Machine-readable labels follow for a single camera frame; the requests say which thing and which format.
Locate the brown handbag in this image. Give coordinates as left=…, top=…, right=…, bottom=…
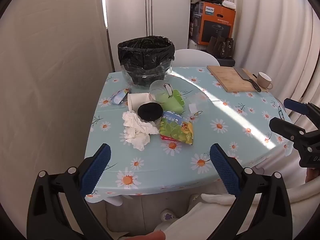
left=208, top=36, right=234, bottom=60

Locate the black lid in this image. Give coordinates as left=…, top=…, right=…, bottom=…
left=137, top=102, right=163, bottom=127

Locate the orange cardboard box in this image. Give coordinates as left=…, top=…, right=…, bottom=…
left=190, top=2, right=236, bottom=46

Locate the blue white wrapper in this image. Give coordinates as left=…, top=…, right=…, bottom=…
left=111, top=88, right=132, bottom=105

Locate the green plastic container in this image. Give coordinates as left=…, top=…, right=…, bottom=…
left=157, top=89, right=186, bottom=113

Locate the beige mug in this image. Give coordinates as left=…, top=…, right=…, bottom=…
left=257, top=72, right=273, bottom=90

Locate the snowman print paper cup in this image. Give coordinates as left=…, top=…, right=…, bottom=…
left=127, top=93, right=150, bottom=112

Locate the clear plastic cup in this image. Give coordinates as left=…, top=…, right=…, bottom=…
left=149, top=80, right=173, bottom=103
left=187, top=92, right=209, bottom=117

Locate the beige curtain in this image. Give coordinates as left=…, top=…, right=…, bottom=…
left=0, top=0, right=115, bottom=230

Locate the person's right forearm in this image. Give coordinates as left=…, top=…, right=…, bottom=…
left=305, top=167, right=320, bottom=183

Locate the bin with black bag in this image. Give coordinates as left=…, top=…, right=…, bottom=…
left=117, top=36, right=175, bottom=87

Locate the cleaver knife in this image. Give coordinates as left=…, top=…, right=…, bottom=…
left=233, top=67, right=262, bottom=92

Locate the white slipper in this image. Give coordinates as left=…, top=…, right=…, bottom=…
left=160, top=209, right=175, bottom=222

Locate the person's white clothing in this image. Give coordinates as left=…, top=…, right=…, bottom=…
left=154, top=192, right=253, bottom=240

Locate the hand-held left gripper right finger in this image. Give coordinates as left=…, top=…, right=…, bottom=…
left=209, top=143, right=293, bottom=240

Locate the crumpled white tissue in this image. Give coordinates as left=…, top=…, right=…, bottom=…
left=122, top=111, right=160, bottom=151

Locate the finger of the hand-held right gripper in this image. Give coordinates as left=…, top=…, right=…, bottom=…
left=269, top=117, right=307, bottom=143
left=283, top=98, right=320, bottom=130

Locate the white chair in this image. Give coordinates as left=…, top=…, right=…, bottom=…
left=174, top=49, right=220, bottom=67

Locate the clear plastic bin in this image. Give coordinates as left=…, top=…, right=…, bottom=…
left=121, top=59, right=173, bottom=87

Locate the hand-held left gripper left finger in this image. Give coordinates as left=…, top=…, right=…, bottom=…
left=27, top=143, right=112, bottom=240

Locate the white cabinet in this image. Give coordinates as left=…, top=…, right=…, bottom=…
left=105, top=0, right=192, bottom=73

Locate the wooden cutting board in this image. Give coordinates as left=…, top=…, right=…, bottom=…
left=207, top=65, right=269, bottom=93

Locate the white curtain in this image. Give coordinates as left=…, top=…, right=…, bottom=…
left=232, top=0, right=320, bottom=140

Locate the green snack packet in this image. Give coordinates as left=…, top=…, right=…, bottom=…
left=159, top=110, right=194, bottom=145

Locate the person's left hand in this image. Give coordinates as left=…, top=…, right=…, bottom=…
left=129, top=231, right=166, bottom=240

